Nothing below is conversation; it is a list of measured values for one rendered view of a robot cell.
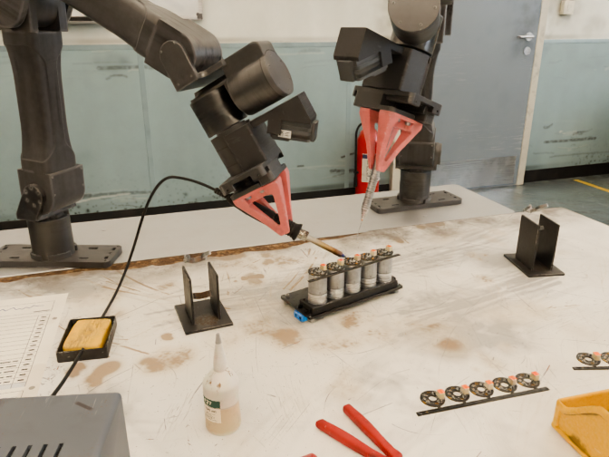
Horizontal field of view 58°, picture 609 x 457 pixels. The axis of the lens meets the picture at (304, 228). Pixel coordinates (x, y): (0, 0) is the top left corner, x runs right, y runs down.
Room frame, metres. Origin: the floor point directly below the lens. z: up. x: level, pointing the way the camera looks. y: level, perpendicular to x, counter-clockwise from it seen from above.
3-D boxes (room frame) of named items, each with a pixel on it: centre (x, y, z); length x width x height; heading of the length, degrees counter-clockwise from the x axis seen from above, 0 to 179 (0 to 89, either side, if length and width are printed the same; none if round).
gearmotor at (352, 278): (0.66, -0.06, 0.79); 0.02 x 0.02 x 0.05
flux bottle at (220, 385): (0.42, 0.08, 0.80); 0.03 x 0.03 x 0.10
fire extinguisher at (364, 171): (3.39, -0.40, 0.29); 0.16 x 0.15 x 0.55; 109
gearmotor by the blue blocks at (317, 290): (0.63, -0.02, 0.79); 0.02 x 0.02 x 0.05
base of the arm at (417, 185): (1.10, -0.23, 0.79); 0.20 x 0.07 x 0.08; 110
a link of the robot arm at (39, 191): (0.81, 0.39, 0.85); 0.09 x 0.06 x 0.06; 159
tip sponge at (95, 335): (0.56, 0.26, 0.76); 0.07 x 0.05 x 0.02; 10
